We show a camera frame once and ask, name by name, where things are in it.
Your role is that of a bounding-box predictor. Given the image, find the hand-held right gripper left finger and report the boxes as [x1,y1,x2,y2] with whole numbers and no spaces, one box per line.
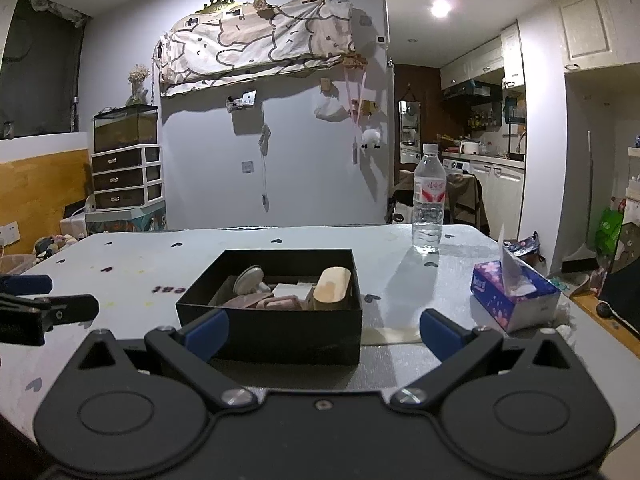
[70,308,260,413]

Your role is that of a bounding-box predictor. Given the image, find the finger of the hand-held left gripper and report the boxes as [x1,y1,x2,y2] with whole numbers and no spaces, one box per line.
[0,294,100,333]
[0,275,53,294]

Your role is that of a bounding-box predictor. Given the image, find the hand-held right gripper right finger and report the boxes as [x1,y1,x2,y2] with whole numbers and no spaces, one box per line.
[390,308,576,413]

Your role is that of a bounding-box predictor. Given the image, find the brown block with clear hook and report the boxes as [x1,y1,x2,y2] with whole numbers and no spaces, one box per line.
[222,294,271,310]

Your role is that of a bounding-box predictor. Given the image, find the white suction cup holder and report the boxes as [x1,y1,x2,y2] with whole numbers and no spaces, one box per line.
[232,266,273,297]

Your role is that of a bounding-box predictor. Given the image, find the black box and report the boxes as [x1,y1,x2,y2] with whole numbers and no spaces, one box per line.
[175,248,363,366]

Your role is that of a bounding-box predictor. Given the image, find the pink and white clip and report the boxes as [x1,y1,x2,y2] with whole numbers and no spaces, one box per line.
[260,296,301,311]

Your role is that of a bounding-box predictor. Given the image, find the white charger cube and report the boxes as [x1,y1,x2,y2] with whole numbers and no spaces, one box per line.
[272,282,316,303]

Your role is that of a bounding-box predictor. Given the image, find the clear plastic storage bin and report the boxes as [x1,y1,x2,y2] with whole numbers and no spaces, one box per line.
[0,255,36,276]

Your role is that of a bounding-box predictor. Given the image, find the pile of plush toys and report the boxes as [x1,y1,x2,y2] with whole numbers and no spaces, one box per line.
[32,232,81,261]

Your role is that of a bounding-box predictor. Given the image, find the purple floral tissue box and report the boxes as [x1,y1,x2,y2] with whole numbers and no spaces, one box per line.
[471,222,562,333]

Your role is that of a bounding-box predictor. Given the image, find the printed colourful cabinet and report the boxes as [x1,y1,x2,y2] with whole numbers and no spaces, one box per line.
[85,205,166,235]

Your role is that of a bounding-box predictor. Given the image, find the dark floral pouch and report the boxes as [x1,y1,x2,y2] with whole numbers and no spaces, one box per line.
[505,232,543,261]

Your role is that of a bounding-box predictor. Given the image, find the clear plastic water bottle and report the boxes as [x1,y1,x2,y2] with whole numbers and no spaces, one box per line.
[411,143,447,255]

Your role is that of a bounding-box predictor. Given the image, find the chair with brown jacket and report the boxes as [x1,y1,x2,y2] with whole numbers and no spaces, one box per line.
[390,172,491,238]

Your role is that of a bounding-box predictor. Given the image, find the white drawer unit dark drawers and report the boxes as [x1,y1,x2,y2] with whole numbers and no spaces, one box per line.
[91,144,165,209]

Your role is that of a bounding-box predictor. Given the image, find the glass fish tank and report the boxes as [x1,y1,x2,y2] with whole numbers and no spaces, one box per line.
[92,105,159,153]

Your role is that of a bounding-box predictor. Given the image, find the green plastic bag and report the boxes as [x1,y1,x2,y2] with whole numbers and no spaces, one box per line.
[597,207,626,256]

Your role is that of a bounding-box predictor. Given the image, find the dried flowers in vase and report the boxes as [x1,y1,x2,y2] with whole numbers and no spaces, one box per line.
[128,64,151,107]

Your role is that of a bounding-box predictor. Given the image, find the white hanging bag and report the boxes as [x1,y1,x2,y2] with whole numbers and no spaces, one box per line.
[314,96,347,122]

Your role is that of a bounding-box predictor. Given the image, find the tall white cabinet door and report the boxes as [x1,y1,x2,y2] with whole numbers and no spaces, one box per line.
[552,0,618,71]

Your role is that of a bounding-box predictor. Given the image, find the hanging white cord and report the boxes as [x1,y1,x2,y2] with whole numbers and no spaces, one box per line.
[259,124,273,213]

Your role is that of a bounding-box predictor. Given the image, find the clear wall shelf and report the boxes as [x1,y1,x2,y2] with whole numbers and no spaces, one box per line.
[226,91,257,112]

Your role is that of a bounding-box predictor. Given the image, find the white kitchen wall cabinets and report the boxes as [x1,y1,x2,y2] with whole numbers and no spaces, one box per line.
[440,20,526,93]

